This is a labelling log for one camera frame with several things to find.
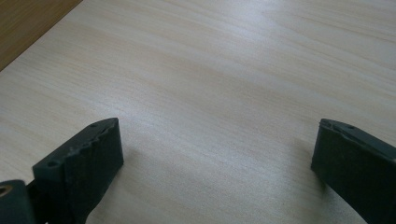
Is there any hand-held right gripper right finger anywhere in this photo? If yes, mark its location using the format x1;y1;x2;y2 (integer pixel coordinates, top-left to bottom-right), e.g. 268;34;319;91
310;118;396;224

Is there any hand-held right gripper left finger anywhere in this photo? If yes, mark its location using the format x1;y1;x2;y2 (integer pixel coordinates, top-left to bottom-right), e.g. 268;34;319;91
32;117;124;224

